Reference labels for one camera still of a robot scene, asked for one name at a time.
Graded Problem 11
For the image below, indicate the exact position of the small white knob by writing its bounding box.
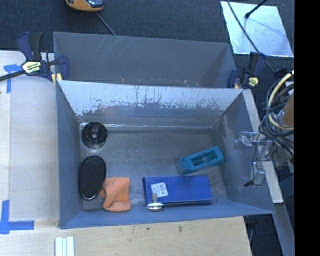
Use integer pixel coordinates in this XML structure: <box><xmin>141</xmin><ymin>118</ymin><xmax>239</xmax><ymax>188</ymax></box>
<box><xmin>145</xmin><ymin>192</ymin><xmax>165</xmax><ymax>212</ymax></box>

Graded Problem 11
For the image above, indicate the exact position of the orange cloth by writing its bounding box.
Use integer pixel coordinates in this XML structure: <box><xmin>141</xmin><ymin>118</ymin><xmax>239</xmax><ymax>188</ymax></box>
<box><xmin>98</xmin><ymin>176</ymin><xmax>132</xmax><ymax>213</ymax></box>

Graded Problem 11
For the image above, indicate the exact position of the blue flat box white label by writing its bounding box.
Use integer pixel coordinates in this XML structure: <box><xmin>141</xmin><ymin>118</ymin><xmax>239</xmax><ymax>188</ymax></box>
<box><xmin>142</xmin><ymin>174</ymin><xmax>214</xmax><ymax>208</ymax></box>

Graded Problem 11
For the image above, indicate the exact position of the black round ribbed cap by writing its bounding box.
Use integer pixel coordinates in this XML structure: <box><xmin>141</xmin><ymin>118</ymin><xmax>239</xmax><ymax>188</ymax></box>
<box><xmin>81</xmin><ymin>121</ymin><xmax>109</xmax><ymax>150</ymax></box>

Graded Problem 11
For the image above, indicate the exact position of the teal hollow block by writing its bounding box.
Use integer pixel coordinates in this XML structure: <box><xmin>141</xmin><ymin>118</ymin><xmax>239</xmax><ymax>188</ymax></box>
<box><xmin>175</xmin><ymin>145</ymin><xmax>225</xmax><ymax>176</ymax></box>

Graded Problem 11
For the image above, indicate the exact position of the black oval mesh pad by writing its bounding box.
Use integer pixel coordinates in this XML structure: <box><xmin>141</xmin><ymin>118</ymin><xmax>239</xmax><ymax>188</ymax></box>
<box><xmin>77</xmin><ymin>155</ymin><xmax>107</xmax><ymax>201</ymax></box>

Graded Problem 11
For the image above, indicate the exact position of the grey metal bin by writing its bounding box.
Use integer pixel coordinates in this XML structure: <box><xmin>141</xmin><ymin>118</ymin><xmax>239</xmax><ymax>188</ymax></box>
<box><xmin>52</xmin><ymin>31</ymin><xmax>276</xmax><ymax>230</ymax></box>

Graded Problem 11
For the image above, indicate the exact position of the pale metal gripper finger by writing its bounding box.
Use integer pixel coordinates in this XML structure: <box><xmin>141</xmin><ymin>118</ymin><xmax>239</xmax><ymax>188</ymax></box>
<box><xmin>234</xmin><ymin>131</ymin><xmax>259</xmax><ymax>149</ymax></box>
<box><xmin>251</xmin><ymin>161</ymin><xmax>267</xmax><ymax>187</ymax></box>

